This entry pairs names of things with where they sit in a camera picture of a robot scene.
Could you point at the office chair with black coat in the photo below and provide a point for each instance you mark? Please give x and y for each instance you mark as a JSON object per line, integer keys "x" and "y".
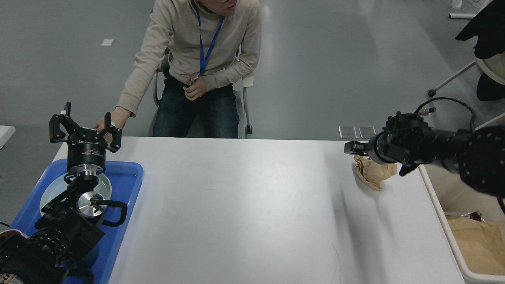
{"x": 489, "y": 28}

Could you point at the seated person beige sweater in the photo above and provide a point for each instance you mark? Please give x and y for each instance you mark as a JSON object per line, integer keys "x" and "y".
{"x": 212, "y": 45}

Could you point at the beige plastic bin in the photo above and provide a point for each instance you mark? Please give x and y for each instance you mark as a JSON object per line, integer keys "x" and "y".
{"x": 467, "y": 274}

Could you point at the brown paper ball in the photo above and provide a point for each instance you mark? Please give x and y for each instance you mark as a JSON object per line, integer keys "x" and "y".
{"x": 373, "y": 173}

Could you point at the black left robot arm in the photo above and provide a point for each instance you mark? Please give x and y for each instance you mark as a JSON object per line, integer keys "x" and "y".
{"x": 69, "y": 229}

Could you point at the left silver floor plate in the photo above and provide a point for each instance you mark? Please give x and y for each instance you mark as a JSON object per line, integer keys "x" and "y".
{"x": 347, "y": 132}

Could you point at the white table leg base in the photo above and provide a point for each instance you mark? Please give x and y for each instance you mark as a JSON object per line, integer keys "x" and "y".
{"x": 458, "y": 8}

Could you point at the brown paper bag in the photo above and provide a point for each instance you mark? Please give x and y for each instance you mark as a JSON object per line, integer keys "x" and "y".
{"x": 481, "y": 244}

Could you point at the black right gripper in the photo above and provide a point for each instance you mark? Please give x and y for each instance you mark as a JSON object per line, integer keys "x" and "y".
{"x": 369, "y": 149}

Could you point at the dark teal mug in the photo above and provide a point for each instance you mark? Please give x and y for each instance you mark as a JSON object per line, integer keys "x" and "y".
{"x": 87, "y": 261}

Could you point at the mint green plate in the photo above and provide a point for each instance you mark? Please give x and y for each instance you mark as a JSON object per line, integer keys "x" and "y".
{"x": 104, "y": 188}

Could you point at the silver floor plate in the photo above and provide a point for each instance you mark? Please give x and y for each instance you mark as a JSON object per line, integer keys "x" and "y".
{"x": 347, "y": 132}
{"x": 367, "y": 132}

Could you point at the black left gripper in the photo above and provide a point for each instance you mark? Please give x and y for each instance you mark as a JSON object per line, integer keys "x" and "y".
{"x": 86, "y": 155}

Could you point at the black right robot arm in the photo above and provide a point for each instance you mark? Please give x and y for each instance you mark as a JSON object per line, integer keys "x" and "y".
{"x": 476, "y": 155}

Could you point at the white side table corner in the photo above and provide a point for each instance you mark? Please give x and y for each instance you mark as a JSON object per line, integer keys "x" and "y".
{"x": 6, "y": 132}

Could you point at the silver foil bag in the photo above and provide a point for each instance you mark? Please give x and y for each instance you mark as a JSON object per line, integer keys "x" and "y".
{"x": 477, "y": 216}

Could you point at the pink mug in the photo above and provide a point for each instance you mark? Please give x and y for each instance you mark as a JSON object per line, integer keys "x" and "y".
{"x": 17, "y": 234}

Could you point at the right silver floor plate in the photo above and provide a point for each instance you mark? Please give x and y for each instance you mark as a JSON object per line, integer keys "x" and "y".
{"x": 367, "y": 132}

